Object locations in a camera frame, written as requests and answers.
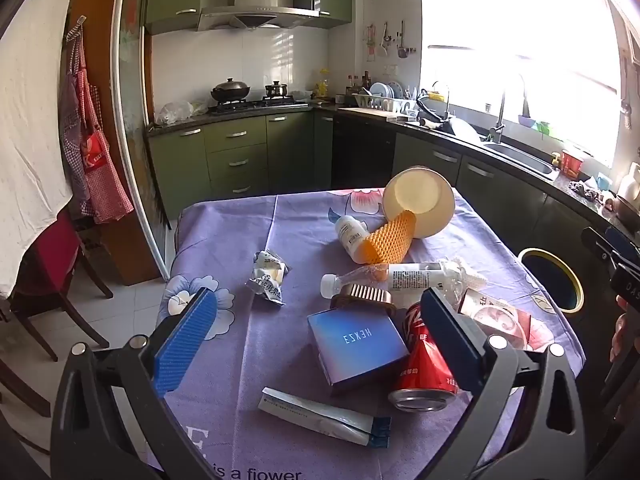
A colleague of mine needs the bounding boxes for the steel range hood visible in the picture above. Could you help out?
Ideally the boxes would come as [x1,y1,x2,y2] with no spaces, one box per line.
[197,0,321,32]

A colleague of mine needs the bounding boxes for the sliding door frame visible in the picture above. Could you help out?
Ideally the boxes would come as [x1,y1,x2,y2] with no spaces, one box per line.
[111,0,173,282]

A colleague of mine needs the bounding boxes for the red soda can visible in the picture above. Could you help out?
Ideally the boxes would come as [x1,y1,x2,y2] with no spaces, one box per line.
[387,301,460,413]

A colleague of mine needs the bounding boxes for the purple floral tablecloth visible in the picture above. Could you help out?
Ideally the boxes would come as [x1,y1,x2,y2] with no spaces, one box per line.
[150,187,586,480]

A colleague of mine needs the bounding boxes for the clear plastic bottle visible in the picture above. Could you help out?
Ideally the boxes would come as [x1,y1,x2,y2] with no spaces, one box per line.
[320,260,463,301]

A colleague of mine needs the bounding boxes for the red checked apron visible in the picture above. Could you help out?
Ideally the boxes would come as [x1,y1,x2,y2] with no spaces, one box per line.
[60,22,134,224]

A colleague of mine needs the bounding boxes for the dark rag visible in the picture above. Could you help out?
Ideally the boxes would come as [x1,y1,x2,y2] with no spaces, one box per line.
[567,180,599,202]

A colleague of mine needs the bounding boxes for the wooden cutting board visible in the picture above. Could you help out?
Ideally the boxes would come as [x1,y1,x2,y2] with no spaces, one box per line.
[344,105,403,120]

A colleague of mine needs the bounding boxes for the blue cardboard box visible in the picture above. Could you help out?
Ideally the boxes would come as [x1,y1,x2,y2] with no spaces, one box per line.
[306,307,411,396]

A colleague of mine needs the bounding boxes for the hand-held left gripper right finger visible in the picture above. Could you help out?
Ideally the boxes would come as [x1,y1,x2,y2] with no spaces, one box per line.
[420,287,588,480]

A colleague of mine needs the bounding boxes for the sauce bottles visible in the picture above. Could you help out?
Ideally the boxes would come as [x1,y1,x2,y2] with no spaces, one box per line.
[347,71,372,96]

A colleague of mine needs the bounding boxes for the brown bowl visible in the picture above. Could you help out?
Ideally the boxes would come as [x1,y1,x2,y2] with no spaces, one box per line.
[612,195,640,227]

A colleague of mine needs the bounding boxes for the pink plastic package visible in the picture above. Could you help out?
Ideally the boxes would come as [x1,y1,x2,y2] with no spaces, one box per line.
[457,287,551,353]

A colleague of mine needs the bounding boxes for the small faucet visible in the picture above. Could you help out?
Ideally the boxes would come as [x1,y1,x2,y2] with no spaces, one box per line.
[431,81,452,117]

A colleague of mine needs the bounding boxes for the person's right hand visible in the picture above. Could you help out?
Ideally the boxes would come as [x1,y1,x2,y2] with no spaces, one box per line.
[610,295,635,362]

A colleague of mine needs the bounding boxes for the gas stove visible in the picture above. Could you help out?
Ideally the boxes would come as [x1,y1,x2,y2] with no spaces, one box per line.
[207,96,311,115]

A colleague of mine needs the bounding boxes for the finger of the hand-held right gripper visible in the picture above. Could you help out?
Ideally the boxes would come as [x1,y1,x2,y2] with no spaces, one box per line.
[581,226,640,273]

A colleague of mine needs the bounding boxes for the red container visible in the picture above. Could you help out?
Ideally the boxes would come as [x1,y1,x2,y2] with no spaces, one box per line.
[561,149,586,177]

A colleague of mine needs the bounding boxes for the plastic bag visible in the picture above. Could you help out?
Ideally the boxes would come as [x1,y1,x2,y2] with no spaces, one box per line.
[155,101,208,126]

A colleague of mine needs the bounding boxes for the steel sink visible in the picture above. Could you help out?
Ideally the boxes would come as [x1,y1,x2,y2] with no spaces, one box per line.
[482,142,561,182]

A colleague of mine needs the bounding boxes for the black wok with lid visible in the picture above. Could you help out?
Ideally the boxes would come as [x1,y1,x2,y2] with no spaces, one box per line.
[210,78,251,104]

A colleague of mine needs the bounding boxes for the red wooden chair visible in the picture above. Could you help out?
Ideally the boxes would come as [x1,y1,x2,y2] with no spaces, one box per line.
[10,210,114,362]

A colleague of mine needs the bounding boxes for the tall sink faucet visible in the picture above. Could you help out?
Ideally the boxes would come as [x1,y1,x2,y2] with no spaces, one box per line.
[487,87,509,144]

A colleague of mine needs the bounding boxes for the orange foam net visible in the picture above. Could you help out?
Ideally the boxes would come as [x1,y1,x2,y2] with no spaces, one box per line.
[356,210,417,265]

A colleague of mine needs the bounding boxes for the dark lower cabinets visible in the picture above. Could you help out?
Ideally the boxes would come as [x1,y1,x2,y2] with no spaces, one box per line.
[331,115,640,461]

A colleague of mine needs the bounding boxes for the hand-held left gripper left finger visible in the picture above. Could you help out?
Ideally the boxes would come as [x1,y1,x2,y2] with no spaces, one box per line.
[50,287,221,480]

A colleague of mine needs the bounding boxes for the white jug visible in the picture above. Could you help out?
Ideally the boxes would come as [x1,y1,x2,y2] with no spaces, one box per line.
[617,162,640,202]

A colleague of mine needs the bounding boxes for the window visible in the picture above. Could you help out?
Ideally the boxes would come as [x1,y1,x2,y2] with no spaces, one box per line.
[419,0,628,167]

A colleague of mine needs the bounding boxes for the white cloth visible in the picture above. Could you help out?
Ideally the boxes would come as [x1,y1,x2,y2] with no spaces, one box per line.
[0,0,80,301]

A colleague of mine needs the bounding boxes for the yellow-rimmed dark bin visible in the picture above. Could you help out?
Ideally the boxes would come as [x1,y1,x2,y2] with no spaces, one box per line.
[517,247,585,315]

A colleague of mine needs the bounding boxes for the hanging kitchen utensils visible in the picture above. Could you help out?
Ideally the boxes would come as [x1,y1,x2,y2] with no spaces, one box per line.
[366,20,417,59]

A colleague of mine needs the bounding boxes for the dish rack with dishes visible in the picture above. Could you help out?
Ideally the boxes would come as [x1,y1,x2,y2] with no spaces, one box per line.
[350,82,418,114]

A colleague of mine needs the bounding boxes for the cream paper bowl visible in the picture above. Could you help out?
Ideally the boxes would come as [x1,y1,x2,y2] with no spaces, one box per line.
[382,165,456,238]

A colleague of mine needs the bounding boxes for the white plate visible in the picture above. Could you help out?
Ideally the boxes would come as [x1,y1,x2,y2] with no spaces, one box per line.
[446,116,482,144]

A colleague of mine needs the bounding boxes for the green lower cabinets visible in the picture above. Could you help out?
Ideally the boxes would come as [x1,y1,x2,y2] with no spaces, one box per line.
[147,110,335,221]

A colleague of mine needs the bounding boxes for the snack wrapper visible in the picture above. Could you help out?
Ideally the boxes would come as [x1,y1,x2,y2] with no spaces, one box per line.
[244,250,292,307]

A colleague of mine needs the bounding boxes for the white pill bottle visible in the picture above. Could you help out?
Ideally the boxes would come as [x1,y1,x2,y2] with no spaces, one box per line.
[335,215,373,261]

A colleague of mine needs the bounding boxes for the dark kitchen countertop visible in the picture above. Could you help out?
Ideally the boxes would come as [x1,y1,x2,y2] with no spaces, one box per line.
[146,102,640,241]

